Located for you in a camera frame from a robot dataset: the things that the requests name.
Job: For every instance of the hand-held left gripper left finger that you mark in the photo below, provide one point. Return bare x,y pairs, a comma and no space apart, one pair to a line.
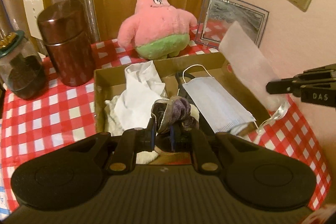
152,134

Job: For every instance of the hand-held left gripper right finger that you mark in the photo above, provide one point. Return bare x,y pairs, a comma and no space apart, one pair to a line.
173,140

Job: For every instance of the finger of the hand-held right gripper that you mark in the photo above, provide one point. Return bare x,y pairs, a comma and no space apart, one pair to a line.
320,71
283,86

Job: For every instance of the white black sock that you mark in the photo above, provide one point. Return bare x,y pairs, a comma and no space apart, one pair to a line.
194,111

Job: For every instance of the cream terry towel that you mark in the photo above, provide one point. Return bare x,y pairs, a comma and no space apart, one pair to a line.
113,121

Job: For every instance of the clear plastic bag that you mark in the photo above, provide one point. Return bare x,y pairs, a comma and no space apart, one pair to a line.
244,56

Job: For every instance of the blue face mask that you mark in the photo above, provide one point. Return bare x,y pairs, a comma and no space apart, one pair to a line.
215,103

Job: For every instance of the cardboard box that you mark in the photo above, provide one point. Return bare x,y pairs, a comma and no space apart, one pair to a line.
168,64

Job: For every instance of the red white checkered tablecloth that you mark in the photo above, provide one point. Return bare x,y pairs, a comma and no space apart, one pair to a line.
65,108

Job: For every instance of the pink starfish plush toy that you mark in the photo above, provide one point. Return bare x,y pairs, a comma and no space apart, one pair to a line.
157,29

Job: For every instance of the brown cylindrical canister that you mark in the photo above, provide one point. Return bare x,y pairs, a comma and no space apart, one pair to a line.
68,50

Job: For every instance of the pink patterned clothing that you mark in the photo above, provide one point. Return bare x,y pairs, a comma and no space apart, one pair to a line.
323,216

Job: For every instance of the glass jar dark lid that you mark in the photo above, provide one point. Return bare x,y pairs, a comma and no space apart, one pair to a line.
23,74

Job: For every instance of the blue printed blanket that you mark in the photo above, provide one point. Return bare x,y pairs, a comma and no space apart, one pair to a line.
3,192

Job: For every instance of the clear acrylic picture frame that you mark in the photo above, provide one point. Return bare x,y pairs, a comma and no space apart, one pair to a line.
236,14

